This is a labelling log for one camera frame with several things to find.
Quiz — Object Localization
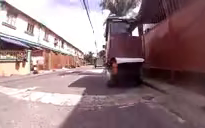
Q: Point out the distant vehicle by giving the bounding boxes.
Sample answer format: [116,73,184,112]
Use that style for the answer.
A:
[93,57,105,69]

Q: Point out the distant trees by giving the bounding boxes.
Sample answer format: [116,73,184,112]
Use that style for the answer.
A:
[83,49,106,66]

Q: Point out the dark red vehicle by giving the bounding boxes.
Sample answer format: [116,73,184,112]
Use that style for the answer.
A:
[103,15,146,88]

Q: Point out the tree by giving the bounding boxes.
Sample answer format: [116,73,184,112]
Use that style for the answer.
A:
[99,0,142,18]

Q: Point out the row of terraced houses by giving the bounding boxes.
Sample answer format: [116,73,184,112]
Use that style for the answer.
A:
[0,0,86,78]

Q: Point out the overhead wires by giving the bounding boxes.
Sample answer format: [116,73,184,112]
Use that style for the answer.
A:
[80,0,100,51]

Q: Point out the red wall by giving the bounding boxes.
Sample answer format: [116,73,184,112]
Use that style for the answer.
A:
[137,0,205,83]

